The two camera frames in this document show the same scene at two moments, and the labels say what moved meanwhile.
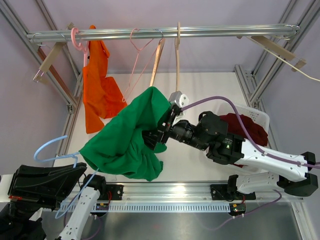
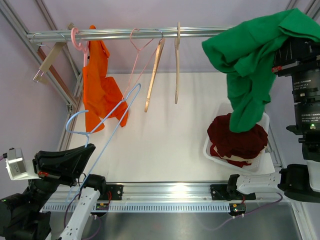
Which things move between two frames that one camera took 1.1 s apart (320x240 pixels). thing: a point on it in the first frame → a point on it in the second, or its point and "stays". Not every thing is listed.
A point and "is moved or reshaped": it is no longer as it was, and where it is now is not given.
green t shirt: (119, 147) → (247, 53)
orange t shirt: (102, 98) stays
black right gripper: (151, 137) → (296, 54)
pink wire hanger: (138, 50) stays
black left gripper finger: (63, 181) → (73, 161)
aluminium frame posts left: (38, 53) stays
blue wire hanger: (74, 156) is moved or reshaped
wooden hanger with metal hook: (160, 46) stays
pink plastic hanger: (73, 30) stays
